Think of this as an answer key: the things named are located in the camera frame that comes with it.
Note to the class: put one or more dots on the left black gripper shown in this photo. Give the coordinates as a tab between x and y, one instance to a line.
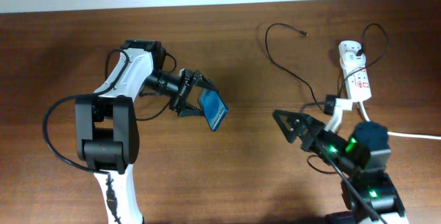
183	90

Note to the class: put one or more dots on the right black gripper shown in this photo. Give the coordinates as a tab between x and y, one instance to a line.
309	123

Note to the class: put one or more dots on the blue screen smartphone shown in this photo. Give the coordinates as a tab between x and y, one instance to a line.
213	107

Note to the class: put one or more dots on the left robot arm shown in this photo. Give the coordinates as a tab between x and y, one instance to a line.
107	133

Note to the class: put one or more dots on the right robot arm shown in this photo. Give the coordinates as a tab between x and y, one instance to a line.
361	161

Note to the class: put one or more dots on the white USB charger adapter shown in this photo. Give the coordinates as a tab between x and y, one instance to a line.
350	60

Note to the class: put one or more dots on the white power strip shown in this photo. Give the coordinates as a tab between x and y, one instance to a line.
357	85

